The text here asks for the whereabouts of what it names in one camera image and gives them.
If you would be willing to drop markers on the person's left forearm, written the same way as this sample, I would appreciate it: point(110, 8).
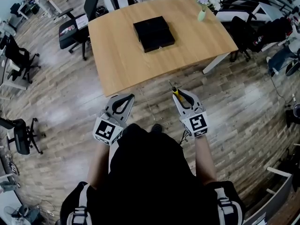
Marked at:
point(98, 165)

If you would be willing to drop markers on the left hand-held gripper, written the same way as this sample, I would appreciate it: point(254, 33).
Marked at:
point(104, 129)

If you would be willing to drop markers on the black backpack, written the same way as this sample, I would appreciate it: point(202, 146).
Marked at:
point(274, 30)

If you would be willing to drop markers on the black office chair with papers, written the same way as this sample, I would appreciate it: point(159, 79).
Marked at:
point(77, 32)

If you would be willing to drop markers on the person's dark shoe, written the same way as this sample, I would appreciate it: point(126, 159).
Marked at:
point(156, 127)

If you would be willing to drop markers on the person's black clothing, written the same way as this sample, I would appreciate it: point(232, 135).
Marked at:
point(150, 184)

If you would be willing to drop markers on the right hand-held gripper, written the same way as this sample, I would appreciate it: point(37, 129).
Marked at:
point(195, 123)

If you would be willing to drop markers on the person's right forearm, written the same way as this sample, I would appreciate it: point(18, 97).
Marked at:
point(205, 160)

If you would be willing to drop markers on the green vase with flowers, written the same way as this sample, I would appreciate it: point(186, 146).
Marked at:
point(202, 14)

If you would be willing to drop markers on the white table leg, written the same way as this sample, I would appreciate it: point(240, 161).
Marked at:
point(215, 63)

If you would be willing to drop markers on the black box container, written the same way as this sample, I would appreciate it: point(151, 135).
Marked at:
point(154, 35)

